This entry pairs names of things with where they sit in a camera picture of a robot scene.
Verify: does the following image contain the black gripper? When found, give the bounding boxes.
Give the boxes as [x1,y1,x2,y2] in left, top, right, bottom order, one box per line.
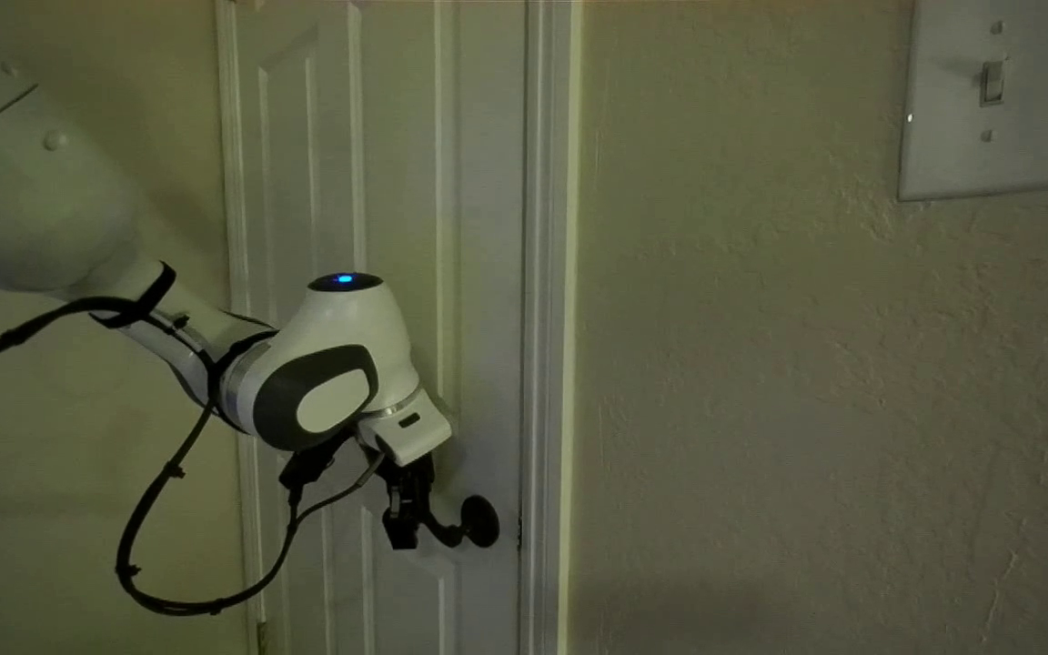
[374,449,445,554]

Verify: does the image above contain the black lever door handle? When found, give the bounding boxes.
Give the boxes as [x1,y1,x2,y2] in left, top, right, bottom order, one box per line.
[420,492,501,554]

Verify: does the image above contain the white panel door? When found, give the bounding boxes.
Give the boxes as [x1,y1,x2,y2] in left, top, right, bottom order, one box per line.
[210,0,532,655]

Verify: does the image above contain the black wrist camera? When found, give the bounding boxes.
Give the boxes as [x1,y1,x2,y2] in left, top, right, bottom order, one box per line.
[278,435,354,493]

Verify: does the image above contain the white door frame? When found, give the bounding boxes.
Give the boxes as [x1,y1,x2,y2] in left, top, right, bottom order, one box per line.
[518,0,585,655]

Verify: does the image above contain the black looping cable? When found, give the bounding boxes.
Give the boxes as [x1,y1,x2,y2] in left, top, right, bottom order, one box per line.
[0,295,386,620]

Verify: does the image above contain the black strap on arm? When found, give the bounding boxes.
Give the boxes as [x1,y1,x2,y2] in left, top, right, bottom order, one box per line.
[90,261,179,330]

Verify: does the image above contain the white light switch plate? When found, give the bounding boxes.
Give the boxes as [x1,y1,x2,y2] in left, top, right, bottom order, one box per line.
[894,0,1048,207]

